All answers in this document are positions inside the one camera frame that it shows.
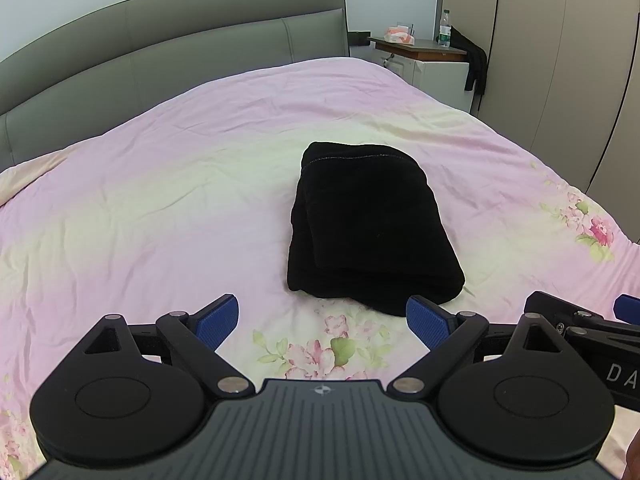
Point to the beige wardrobe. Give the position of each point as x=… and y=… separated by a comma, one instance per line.
x=560, y=60

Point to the black pants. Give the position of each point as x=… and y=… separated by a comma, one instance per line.
x=370, y=230

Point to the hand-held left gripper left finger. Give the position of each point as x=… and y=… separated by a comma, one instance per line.
x=220, y=317

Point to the clear plastic water bottle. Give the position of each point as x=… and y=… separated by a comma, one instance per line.
x=445, y=30

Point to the grey upholstered bed headboard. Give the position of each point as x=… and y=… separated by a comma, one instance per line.
x=150, y=50

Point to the white nightstand with wooden top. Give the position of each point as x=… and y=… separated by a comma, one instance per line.
x=435, y=67

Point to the person's right forearm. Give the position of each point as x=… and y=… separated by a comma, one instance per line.
x=634, y=460

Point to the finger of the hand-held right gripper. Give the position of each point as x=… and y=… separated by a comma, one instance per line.
x=629, y=306
x=560, y=312

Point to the pink tissue box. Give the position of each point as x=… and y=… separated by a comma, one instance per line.
x=399, y=35

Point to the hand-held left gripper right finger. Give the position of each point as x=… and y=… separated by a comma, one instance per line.
x=425, y=317

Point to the black garment hanging on nightstand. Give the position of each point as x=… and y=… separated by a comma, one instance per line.
x=475, y=60

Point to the pink floral bed blanket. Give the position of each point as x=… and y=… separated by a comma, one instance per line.
x=150, y=200

